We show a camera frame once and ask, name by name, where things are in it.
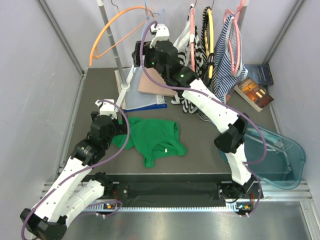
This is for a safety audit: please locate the light blue wire hanger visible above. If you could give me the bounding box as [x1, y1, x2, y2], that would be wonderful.
[132, 8, 166, 75]

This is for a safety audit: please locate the green tank top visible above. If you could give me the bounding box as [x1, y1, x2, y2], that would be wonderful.
[125, 117, 187, 168]

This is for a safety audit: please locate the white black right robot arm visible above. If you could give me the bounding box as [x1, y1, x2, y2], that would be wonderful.
[132, 40, 255, 198]

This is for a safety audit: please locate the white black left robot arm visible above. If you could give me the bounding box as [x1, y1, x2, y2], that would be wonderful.
[20, 111, 130, 240]

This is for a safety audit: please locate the wide black white striped top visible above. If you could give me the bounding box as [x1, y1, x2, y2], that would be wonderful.
[171, 21, 209, 122]

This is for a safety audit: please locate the pink hanger left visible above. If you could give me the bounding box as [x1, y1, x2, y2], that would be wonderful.
[189, 1, 197, 72]

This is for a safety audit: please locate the pink hanger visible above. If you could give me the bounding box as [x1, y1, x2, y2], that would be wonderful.
[223, 0, 246, 76]
[189, 1, 197, 72]

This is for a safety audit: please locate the thin black white striped top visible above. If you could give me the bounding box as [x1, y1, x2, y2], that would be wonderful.
[197, 44, 226, 125]

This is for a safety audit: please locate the orange plastic hanger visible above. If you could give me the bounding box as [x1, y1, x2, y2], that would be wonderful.
[89, 6, 154, 66]

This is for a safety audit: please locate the yellow black hanger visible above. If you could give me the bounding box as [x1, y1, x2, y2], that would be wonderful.
[201, 6, 214, 80]

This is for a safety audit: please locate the blue white striped tank top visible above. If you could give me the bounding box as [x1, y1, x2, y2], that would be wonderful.
[213, 14, 248, 103]

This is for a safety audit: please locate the pink hanger right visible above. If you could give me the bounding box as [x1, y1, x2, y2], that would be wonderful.
[223, 0, 246, 76]

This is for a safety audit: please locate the pink brown notebook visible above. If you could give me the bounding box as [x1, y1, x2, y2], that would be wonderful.
[138, 68, 177, 97]

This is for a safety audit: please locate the grey rack pole left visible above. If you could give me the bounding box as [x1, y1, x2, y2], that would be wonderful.
[97, 0, 129, 88]

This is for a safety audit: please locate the grey rack pole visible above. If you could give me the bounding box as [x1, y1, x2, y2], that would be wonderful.
[97, 0, 129, 88]
[237, 0, 250, 31]

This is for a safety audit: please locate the white rack base foot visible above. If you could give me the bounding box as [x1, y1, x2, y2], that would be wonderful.
[114, 65, 137, 110]

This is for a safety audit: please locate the blue white folder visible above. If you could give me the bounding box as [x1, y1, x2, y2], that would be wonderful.
[122, 67, 168, 112]

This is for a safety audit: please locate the grey rack pole right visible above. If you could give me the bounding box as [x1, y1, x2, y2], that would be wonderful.
[237, 0, 250, 31]

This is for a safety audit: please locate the dark blue book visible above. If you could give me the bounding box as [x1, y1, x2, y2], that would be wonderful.
[245, 64, 274, 86]

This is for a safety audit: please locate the orange cover book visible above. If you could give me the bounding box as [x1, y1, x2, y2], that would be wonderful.
[234, 77, 274, 112]

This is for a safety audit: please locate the teal transparent plastic basket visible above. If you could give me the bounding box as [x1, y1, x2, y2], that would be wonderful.
[217, 124, 307, 191]

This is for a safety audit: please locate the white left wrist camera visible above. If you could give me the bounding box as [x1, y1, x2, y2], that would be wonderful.
[95, 99, 118, 119]

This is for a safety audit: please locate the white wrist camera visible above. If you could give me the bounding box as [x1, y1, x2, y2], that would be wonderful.
[95, 99, 118, 119]
[149, 23, 170, 48]

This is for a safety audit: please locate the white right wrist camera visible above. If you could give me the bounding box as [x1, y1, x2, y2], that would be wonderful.
[149, 23, 170, 48]

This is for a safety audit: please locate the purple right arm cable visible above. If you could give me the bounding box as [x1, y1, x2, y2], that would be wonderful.
[139, 20, 268, 168]

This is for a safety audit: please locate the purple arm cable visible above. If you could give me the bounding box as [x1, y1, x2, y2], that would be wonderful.
[139, 20, 268, 168]
[20, 99, 131, 240]

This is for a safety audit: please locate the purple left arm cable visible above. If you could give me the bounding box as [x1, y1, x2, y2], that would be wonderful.
[20, 99, 131, 240]

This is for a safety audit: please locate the grey slotted cable duct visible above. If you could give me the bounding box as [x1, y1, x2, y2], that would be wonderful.
[83, 203, 239, 213]

